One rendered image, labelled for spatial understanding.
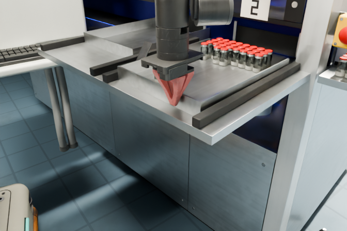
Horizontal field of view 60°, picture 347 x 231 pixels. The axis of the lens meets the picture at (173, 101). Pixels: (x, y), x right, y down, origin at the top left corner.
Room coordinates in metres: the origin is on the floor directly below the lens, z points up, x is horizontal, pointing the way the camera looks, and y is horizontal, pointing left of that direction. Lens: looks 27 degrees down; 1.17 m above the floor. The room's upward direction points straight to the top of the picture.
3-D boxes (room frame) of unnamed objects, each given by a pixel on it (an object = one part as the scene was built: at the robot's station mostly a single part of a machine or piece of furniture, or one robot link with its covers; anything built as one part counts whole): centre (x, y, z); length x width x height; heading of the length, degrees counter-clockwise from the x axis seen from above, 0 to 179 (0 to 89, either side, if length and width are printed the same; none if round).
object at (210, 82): (0.70, -0.08, 0.90); 0.34 x 0.26 x 0.04; 135
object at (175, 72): (0.51, 0.01, 0.94); 0.07 x 0.07 x 0.09; 46
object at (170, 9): (0.52, 0.00, 1.07); 0.07 x 0.06 x 0.07; 98
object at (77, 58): (0.84, 0.01, 0.87); 0.70 x 0.48 x 0.02; 45
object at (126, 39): (1.01, 0.08, 0.90); 0.34 x 0.26 x 0.04; 135
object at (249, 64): (0.77, -0.16, 0.91); 0.18 x 0.02 x 0.05; 45
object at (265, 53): (0.79, -0.17, 0.91); 0.18 x 0.02 x 0.05; 45
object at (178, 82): (0.53, -0.01, 0.94); 0.07 x 0.07 x 0.09; 46
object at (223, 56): (0.77, -0.13, 0.91); 0.02 x 0.02 x 0.05
